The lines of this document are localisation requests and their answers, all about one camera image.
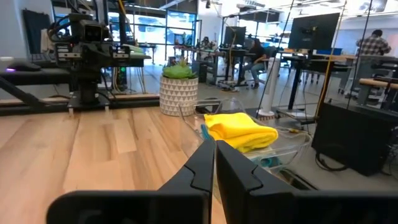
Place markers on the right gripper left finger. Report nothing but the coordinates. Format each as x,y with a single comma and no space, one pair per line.
196,174

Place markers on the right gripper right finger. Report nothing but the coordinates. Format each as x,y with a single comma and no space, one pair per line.
239,180

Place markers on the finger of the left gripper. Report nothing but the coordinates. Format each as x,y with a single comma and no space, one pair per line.
98,57
87,57

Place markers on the yellow microfiber towel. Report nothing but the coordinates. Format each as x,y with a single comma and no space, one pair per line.
239,130

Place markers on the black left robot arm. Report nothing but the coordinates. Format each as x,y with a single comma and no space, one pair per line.
88,84

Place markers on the black keyboard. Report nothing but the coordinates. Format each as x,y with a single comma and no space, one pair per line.
43,59

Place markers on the black low desk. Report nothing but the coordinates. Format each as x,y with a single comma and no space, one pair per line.
37,76

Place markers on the black computer mouse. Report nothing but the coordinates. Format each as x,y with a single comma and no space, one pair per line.
20,66

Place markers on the clear plastic bin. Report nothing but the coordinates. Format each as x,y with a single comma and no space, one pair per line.
292,149

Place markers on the succulent in white patterned pot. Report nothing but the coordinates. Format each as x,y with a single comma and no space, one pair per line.
178,93

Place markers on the white tower fan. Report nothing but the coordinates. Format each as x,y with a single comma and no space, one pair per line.
272,87

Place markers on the black standing desk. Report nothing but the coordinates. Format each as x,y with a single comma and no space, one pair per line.
295,81

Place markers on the person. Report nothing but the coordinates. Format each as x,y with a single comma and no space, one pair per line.
373,45
256,62

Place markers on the small black monitor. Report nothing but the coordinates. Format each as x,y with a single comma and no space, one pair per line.
234,35

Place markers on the large black monitor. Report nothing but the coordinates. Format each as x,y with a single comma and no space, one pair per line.
314,31

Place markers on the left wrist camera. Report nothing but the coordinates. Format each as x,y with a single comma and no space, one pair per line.
90,31

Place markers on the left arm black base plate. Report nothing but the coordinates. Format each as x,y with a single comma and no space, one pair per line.
90,104

